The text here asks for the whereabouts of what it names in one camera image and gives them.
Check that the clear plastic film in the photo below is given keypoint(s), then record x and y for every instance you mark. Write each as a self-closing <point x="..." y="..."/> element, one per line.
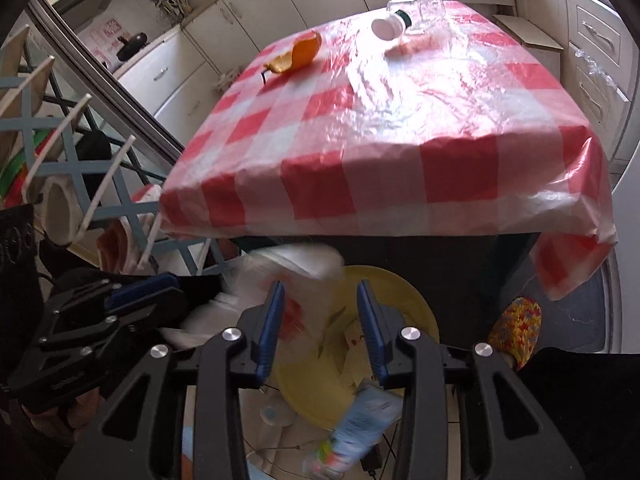
<point x="600" y="70"/>

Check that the floral patterned slipper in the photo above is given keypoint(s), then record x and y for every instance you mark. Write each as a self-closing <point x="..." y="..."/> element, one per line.
<point x="517" y="327"/>

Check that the red plastic item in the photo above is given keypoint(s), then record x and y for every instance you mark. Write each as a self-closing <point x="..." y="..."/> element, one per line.
<point x="12" y="182"/>

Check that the green plastic item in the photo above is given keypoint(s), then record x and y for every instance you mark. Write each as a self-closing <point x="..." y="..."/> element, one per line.
<point x="20" y="160"/>

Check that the white step stool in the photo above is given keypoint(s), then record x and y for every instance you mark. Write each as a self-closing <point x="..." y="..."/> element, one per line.
<point x="530" y="32"/>

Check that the white plastic bag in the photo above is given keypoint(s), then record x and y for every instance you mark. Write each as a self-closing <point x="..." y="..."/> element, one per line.
<point x="300" y="265"/>

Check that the blue white shelf rack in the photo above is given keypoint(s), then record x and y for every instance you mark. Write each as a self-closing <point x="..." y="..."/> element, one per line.
<point x="120" y="195"/>

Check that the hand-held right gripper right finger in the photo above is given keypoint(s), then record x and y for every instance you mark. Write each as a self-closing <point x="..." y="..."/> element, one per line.
<point x="370" y="330"/>

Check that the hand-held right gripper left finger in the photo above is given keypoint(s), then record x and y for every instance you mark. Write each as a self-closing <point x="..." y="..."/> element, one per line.
<point x="272" y="330"/>

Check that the orange peel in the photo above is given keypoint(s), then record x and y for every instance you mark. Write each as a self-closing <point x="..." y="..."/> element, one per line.
<point x="302" y="50"/>

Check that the clear plastic bottle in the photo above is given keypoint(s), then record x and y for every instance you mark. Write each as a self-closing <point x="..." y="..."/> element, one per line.
<point x="415" y="7"/>

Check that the grey sliding door frame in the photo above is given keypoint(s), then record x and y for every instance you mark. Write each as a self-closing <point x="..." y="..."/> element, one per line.
<point x="125" y="90"/>

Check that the red checkered tablecloth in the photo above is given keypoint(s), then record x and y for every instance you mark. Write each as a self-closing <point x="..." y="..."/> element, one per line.
<point x="400" y="125"/>

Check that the blue milk carton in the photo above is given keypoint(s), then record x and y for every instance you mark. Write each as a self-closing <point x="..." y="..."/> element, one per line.
<point x="360" y="420"/>

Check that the yellow plastic basin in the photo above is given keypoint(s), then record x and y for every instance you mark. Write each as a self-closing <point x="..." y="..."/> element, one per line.
<point x="415" y="310"/>

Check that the white drawer cabinet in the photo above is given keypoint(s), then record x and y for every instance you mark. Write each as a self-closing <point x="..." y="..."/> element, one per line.
<point x="600" y="20"/>

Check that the red white shoes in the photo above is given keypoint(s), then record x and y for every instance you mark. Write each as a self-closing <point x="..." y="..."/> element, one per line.
<point x="125" y="240"/>

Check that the floral trash can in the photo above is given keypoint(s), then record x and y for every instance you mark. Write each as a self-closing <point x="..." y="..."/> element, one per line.
<point x="227" y="82"/>

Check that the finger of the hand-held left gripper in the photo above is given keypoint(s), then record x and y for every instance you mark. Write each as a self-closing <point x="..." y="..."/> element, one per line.
<point x="145" y="292"/>

